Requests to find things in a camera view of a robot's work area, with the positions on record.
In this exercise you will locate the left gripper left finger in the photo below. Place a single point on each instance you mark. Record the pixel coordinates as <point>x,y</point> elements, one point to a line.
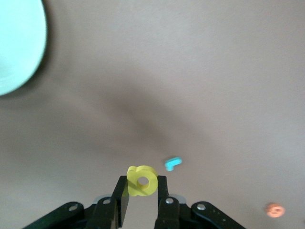
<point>104,214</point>

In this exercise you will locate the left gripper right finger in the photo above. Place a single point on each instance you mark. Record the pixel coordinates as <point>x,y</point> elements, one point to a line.
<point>171,214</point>

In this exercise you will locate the yellow letter a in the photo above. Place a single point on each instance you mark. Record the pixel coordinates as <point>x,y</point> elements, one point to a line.
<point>149,171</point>

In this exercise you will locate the teal letter l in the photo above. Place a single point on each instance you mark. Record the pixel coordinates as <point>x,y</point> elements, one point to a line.
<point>170,164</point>

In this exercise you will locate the orange letter e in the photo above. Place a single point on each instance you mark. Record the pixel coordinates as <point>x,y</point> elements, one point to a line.
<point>271,210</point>

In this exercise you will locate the pale green plate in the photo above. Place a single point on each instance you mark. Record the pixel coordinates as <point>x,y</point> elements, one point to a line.
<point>19,47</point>

